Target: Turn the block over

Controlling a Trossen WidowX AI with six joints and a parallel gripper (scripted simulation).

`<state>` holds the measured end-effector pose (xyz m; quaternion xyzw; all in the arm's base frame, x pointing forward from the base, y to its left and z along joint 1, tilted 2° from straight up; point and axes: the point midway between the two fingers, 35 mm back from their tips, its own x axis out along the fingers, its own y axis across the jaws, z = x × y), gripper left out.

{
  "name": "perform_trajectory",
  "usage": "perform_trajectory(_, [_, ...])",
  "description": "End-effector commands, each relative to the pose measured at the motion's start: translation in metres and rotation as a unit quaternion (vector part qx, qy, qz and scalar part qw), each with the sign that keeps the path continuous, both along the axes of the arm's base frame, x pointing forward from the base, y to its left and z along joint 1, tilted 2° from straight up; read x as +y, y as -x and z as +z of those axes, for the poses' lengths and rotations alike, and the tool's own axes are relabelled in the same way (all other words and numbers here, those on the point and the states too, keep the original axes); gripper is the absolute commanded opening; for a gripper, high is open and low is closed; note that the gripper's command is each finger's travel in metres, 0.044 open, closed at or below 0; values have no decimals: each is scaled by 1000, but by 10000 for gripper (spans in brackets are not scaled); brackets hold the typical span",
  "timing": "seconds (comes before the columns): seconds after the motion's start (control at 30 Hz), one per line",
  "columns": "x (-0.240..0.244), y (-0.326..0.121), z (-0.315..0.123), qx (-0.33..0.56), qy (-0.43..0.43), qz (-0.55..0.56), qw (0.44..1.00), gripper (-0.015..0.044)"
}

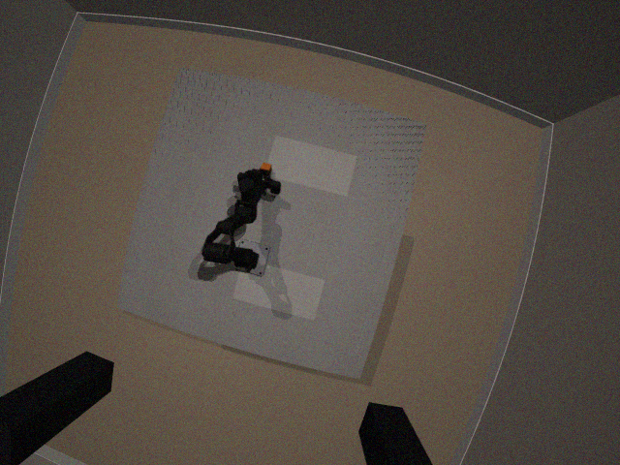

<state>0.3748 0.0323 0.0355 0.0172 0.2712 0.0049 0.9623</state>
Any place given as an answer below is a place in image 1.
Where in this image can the orange block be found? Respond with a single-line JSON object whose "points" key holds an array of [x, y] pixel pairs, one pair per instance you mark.
{"points": [[266, 168]]}

